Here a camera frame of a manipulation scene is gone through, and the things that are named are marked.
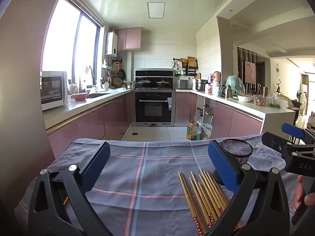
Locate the hanging black frying pan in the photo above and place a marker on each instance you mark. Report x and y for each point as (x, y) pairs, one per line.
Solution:
(122, 74)

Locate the kitchen faucet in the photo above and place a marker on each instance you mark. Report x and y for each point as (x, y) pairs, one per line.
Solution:
(80, 84)

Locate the pink upper wall cabinet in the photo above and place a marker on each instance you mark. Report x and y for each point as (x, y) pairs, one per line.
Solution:
(129, 39)

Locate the bunch of wooden chopsticks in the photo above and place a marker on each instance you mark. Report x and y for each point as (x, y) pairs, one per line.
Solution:
(196, 194)

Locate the small steel kettle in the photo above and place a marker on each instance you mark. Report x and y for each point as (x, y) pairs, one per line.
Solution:
(130, 85)

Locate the stacked brown bowls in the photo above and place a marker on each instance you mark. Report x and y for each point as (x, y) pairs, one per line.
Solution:
(118, 82)

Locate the person's right hand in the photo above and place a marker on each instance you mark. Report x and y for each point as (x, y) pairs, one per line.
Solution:
(298, 191)

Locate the dark slatted room divider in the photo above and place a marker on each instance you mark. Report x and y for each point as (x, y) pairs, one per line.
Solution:
(241, 61)

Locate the white wall water heater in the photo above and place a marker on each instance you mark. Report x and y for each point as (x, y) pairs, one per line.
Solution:
(112, 44)

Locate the white bowl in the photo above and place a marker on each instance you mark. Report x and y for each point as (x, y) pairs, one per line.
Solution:
(245, 98)

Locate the square ceiling light panel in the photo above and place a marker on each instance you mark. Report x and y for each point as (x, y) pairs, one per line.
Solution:
(155, 9)

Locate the framed wall picture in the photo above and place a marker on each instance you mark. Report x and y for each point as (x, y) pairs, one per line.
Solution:
(249, 71)

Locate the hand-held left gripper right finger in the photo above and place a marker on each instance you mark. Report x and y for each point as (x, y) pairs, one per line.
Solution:
(222, 163)

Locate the wall clock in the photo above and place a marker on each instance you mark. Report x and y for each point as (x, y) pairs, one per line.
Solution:
(278, 69)

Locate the black pot with glass lid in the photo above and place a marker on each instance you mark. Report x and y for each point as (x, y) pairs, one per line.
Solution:
(144, 82)
(163, 83)

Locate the pink bowl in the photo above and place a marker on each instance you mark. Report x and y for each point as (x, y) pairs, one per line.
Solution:
(80, 97)

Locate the pink electric kettle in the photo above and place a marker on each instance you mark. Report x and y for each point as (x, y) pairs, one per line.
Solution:
(216, 77)

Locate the steel thermos bottle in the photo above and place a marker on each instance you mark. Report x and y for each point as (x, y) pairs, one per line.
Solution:
(228, 92)

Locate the black wall rack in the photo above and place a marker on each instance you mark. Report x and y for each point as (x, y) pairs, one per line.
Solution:
(189, 70)

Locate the white plastic bag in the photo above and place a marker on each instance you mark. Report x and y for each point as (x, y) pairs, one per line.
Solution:
(205, 129)

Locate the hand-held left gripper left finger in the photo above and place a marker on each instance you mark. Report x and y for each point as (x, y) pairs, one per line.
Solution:
(96, 163)

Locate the mint green appliance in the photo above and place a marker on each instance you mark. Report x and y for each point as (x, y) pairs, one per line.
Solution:
(233, 84)

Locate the pink base cabinet run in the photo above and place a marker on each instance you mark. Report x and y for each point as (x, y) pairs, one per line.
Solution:
(81, 127)
(221, 120)

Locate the yellow cooking oil bottle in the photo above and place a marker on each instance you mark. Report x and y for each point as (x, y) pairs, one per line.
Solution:
(190, 131)

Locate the large kitchen window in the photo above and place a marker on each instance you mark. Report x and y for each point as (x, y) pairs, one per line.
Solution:
(64, 41)

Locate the steel stockpot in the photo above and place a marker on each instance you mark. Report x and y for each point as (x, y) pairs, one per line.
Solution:
(201, 85)

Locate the dark liquid plastic bottle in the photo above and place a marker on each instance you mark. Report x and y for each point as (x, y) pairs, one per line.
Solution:
(198, 132)

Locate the clear plastic bags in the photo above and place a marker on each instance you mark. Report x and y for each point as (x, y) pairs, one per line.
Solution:
(278, 100)

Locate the wooden cutting board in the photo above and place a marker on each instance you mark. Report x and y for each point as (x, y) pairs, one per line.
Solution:
(192, 61)

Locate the white kitchen countertop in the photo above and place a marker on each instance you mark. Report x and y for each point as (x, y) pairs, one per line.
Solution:
(73, 106)
(278, 116)

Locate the tall refrigerator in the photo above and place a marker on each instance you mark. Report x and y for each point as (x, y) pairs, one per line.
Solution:
(22, 78)

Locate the clear food container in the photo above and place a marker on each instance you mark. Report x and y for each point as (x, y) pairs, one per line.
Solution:
(260, 100)

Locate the blue plaid tablecloth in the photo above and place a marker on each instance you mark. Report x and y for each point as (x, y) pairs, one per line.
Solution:
(152, 177)

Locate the black integrated stove oven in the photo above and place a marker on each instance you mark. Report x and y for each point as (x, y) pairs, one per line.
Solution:
(153, 108)

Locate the polka dot jar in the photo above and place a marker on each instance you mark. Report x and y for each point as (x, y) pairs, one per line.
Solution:
(105, 85)

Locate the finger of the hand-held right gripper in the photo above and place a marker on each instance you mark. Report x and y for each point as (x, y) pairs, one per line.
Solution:
(274, 141)
(292, 130)

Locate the white countertop oven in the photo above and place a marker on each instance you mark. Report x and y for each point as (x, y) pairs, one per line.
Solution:
(53, 88)

